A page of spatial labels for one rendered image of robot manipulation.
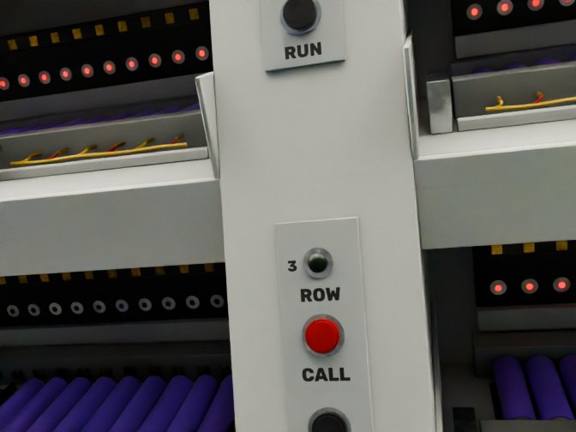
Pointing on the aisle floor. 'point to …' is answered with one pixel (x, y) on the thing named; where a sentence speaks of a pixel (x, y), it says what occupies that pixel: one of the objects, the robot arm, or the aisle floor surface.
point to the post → (321, 202)
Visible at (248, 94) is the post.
